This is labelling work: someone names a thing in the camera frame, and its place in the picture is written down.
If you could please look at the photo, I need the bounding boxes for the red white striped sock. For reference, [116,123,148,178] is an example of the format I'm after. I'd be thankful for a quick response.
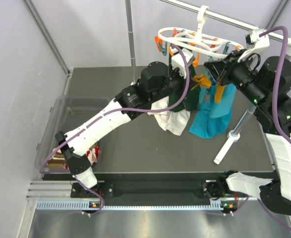
[86,147,100,166]

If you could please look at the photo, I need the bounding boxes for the clear plastic bin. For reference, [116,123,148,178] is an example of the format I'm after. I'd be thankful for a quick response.
[34,95,110,169]

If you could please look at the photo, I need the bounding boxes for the white clip hanger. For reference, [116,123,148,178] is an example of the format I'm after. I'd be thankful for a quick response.
[155,5,244,67]

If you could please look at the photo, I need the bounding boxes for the orange sock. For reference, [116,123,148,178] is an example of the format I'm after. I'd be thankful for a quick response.
[193,74,212,88]
[214,84,226,103]

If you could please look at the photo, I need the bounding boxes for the green white sock pair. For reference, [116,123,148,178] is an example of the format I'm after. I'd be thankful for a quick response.
[146,47,200,136]

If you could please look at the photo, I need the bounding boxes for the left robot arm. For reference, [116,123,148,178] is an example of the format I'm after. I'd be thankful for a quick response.
[55,61,196,197]

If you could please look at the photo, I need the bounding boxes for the slotted cable duct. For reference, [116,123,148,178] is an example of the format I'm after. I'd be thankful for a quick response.
[36,199,237,211]

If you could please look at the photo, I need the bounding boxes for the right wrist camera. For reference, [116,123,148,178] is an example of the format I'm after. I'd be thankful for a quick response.
[239,29,270,60]

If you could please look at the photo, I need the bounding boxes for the brown white striped sock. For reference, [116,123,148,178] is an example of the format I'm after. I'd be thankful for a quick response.
[47,150,68,169]

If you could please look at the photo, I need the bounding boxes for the blue sock pair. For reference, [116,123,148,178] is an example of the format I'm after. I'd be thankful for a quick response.
[189,75,236,139]

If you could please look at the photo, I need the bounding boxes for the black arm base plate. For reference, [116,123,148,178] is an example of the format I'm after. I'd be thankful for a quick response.
[70,179,240,199]

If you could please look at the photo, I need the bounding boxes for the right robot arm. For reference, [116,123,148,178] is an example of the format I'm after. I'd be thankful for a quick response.
[204,50,291,216]

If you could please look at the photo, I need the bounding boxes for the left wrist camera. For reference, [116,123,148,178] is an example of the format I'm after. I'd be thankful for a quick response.
[171,48,194,78]

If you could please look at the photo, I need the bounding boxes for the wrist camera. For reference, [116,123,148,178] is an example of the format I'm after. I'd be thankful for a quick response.
[239,29,270,60]
[171,48,194,78]

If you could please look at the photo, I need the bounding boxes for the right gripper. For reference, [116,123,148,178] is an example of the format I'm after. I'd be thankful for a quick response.
[205,49,266,107]

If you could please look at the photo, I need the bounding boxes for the metal clothes rack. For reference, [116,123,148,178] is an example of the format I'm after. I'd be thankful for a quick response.
[130,0,291,165]

